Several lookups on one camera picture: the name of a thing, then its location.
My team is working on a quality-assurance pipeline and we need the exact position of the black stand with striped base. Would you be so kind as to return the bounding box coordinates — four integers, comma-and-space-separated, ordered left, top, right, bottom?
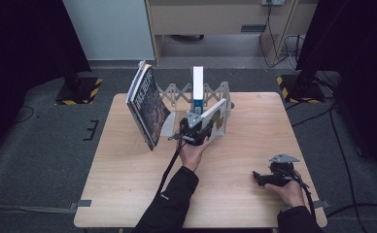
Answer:
54, 64, 104, 106
275, 69, 326, 105

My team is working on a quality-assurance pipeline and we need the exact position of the grey metal expandable book rack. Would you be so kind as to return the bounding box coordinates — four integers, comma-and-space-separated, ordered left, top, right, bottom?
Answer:
156, 81, 235, 138

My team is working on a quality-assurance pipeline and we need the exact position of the light wooden desk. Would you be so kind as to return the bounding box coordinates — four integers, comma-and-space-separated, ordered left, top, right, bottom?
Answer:
144, 0, 319, 68

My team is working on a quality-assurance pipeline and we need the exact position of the left hand-held gripper black cable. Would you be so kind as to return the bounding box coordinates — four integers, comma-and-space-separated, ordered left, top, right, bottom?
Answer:
154, 138, 187, 199

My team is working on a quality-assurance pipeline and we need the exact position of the thin black floor cable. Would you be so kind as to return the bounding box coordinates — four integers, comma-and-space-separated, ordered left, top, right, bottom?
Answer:
12, 104, 36, 124

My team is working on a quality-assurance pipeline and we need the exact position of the black hanging power cable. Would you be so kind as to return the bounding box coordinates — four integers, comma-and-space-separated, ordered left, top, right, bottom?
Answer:
257, 3, 296, 69

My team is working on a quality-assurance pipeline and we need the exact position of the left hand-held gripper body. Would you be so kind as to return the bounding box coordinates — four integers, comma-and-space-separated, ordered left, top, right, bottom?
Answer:
168, 110, 211, 147

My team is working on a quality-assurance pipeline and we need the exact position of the grey portrait magazine red stripe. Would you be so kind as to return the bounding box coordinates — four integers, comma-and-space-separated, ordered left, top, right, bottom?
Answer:
125, 59, 147, 108

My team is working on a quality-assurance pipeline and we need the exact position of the person's left hand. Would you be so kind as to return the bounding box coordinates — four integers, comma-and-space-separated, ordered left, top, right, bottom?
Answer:
178, 137, 211, 173

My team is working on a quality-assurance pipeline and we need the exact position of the white cable bundle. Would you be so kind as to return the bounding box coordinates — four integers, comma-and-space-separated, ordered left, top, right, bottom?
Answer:
283, 33, 305, 72

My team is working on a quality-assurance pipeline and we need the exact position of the hand-held gripper black cable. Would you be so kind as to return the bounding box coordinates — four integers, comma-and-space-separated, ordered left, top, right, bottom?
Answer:
154, 138, 187, 199
290, 174, 318, 221

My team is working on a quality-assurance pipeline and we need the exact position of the grey tape strip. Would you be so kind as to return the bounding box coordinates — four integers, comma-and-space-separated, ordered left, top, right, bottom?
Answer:
314, 199, 331, 210
67, 199, 93, 211

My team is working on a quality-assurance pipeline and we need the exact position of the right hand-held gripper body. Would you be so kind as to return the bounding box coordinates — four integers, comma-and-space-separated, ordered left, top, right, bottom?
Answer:
266, 152, 301, 187

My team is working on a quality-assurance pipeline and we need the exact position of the white power strip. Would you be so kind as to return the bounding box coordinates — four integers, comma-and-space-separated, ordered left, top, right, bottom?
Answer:
260, 0, 287, 7

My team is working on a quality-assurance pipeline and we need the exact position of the blue book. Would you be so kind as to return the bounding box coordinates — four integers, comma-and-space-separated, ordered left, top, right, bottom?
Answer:
191, 65, 206, 115

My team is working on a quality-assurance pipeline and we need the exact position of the person's right hand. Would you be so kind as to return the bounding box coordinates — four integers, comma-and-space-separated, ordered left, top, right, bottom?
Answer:
263, 178, 307, 209

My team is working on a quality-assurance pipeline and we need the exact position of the white cabinet panel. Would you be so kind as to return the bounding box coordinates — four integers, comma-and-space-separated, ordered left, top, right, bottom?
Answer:
61, 0, 156, 62

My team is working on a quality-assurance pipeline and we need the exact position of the dark magazine orange artwork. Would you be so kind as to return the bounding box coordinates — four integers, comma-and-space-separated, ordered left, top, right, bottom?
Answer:
126, 63, 172, 152

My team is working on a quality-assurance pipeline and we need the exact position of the white picture book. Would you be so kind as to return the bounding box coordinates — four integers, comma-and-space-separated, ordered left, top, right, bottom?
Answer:
199, 98, 228, 144

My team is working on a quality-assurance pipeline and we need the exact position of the black curtain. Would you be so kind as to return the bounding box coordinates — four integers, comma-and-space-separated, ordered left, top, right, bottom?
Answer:
294, 0, 377, 178
0, 0, 92, 166

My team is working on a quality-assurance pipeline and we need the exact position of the right hand-held gripper black cable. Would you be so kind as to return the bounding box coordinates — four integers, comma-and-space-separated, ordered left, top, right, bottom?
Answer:
290, 174, 318, 221

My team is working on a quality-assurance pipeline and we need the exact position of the black tape floor mark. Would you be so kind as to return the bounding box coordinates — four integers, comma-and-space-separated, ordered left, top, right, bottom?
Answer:
82, 119, 100, 142

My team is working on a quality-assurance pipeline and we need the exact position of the long black floor cable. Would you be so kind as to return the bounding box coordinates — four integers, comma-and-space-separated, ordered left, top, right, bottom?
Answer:
325, 106, 377, 219

